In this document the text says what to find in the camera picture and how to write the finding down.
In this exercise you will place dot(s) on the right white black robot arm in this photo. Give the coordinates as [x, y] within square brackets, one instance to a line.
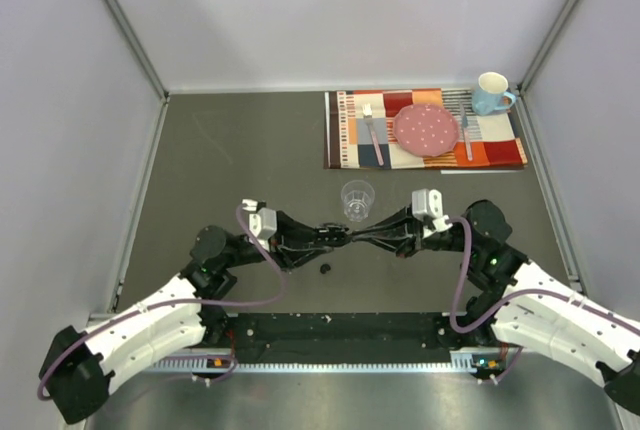
[519, 303]

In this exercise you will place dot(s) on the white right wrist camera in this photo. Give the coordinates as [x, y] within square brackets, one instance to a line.
[427, 209]

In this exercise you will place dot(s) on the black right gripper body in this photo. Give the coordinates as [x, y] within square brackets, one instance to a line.
[414, 239]

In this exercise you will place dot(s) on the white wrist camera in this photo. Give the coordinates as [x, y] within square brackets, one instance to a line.
[427, 209]
[262, 220]

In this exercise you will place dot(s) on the pink polka-dot plate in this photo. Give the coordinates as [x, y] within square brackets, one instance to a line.
[426, 130]

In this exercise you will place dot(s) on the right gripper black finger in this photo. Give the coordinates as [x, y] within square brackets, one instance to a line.
[365, 242]
[393, 227]

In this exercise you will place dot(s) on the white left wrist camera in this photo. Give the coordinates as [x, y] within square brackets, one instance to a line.
[262, 220]

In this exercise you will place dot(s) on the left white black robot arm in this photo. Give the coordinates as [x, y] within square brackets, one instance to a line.
[84, 368]

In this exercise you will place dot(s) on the pink-handled metal fork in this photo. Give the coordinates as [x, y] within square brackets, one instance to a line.
[368, 118]

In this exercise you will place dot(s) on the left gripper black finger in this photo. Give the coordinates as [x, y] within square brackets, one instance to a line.
[332, 231]
[318, 249]

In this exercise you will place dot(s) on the clear plastic cup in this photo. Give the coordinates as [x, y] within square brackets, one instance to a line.
[357, 198]

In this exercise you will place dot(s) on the light blue mug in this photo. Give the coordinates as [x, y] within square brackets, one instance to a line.
[492, 94]

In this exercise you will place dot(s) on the pink-handled metal knife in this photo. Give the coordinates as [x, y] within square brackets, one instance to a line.
[465, 132]

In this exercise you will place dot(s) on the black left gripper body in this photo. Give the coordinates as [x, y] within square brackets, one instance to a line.
[277, 244]

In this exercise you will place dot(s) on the colourful patchwork placemat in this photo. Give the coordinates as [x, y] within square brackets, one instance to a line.
[348, 144]

